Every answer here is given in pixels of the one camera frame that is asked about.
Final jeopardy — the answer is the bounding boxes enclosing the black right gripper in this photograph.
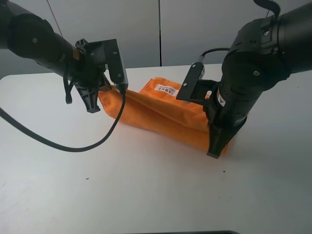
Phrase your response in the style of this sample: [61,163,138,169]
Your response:
[203,80,254,158]

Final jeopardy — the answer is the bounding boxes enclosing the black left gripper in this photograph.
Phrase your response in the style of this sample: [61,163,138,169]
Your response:
[65,39,112,114]

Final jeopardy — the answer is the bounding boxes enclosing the orange microfibre towel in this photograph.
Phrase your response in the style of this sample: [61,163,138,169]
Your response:
[97,77,233,159]

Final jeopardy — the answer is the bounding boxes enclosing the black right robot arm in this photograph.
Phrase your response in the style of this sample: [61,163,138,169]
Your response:
[204,0,312,158]

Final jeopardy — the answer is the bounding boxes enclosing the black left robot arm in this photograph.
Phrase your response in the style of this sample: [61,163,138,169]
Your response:
[0,0,109,114]

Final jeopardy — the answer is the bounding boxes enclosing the white towel label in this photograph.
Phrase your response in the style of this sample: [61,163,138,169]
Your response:
[154,84,178,97]

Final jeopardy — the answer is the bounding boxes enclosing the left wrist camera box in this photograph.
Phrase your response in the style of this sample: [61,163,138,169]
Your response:
[103,39,128,92]

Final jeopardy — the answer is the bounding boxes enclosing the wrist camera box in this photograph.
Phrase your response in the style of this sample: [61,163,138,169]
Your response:
[176,62,218,107]
[103,39,128,92]

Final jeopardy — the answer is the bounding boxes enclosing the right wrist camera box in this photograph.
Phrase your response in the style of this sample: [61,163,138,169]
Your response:
[176,62,218,107]

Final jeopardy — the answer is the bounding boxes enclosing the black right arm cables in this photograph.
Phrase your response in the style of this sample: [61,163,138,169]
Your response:
[196,47,231,64]

